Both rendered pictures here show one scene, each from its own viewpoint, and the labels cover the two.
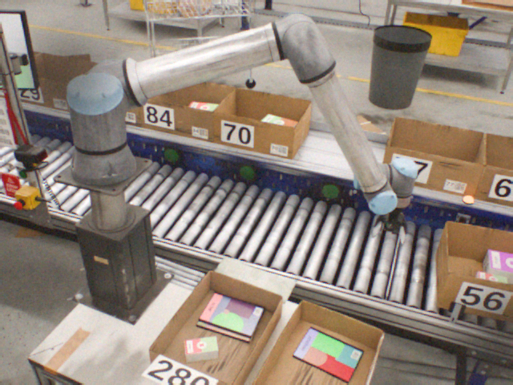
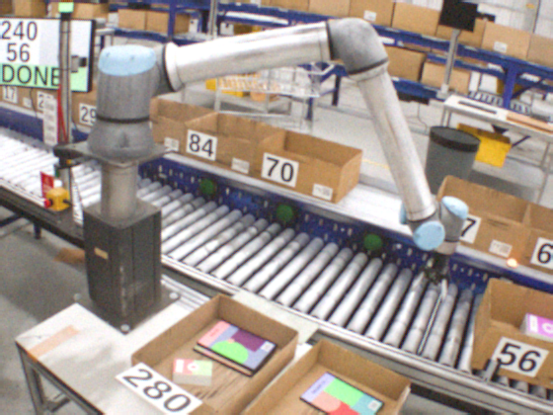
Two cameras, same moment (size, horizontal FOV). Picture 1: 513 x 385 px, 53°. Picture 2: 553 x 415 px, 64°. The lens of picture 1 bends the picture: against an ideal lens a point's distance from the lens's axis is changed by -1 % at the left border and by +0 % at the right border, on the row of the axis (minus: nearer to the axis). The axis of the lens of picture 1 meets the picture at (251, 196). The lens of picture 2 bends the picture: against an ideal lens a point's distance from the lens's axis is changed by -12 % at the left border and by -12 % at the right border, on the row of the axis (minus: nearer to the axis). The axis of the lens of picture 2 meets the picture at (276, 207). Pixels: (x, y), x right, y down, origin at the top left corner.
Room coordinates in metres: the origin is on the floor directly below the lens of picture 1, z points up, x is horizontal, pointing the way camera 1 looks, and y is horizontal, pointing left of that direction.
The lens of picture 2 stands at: (0.11, -0.10, 1.74)
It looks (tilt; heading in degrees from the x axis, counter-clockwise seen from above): 26 degrees down; 5
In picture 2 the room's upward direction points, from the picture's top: 8 degrees clockwise
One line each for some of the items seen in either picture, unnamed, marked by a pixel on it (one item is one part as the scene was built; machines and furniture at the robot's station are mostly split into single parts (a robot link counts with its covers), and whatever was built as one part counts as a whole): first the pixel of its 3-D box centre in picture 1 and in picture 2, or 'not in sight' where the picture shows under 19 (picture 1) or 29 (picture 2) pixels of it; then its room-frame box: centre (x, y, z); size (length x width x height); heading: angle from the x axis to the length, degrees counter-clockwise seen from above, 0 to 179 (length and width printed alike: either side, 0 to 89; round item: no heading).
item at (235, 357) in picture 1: (220, 331); (217, 358); (1.08, 0.09, 0.80); 0.38 x 0.28 x 0.10; 156
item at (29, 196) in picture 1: (34, 200); (62, 202); (1.69, 0.90, 0.84); 0.15 x 0.09 x 0.07; 71
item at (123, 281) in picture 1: (119, 254); (122, 255); (1.30, 0.45, 0.91); 0.26 x 0.26 x 0.33; 67
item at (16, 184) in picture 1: (18, 188); (51, 189); (1.76, 0.98, 0.85); 0.16 x 0.01 x 0.13; 71
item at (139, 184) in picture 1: (131, 192); (157, 216); (1.93, 0.56, 0.72); 0.52 x 0.05 x 0.05; 161
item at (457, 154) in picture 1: (432, 156); (480, 217); (1.94, -0.78, 0.96); 0.39 x 0.29 x 0.17; 71
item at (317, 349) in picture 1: (328, 354); (342, 401); (1.04, -0.26, 0.76); 0.19 x 0.14 x 0.02; 61
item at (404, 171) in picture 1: (401, 177); (450, 218); (1.54, -0.53, 1.11); 0.10 x 0.09 x 0.12; 94
